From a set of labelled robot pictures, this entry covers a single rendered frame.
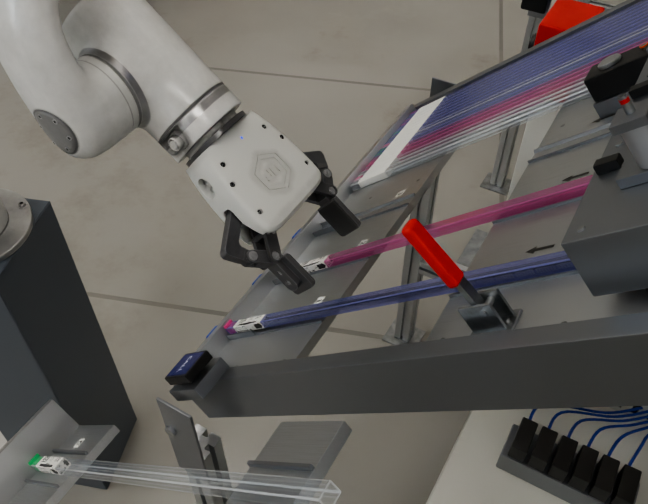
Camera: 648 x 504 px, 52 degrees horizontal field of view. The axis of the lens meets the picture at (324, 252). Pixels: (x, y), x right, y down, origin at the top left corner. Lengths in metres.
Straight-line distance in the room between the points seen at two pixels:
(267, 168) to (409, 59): 2.25
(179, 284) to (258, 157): 1.32
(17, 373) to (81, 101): 0.78
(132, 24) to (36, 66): 0.10
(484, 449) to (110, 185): 1.66
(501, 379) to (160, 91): 0.37
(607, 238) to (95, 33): 0.45
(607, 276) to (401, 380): 0.20
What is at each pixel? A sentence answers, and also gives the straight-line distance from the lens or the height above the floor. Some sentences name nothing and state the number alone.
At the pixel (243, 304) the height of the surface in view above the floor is 0.73.
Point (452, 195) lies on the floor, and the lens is 2.20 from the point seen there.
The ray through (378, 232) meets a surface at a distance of 0.85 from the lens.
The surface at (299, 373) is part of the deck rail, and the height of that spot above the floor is 0.88.
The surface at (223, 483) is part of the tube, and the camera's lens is 0.48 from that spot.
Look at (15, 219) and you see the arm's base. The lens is 1.15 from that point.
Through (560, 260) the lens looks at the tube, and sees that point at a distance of 0.54.
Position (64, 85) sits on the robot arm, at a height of 1.14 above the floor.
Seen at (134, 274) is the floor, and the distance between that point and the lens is 1.99.
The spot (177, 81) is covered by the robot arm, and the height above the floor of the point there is 1.11.
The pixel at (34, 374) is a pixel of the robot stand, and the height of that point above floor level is 0.45.
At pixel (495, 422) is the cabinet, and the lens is 0.96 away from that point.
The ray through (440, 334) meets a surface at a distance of 0.57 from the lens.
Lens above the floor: 1.43
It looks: 46 degrees down
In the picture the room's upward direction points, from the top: straight up
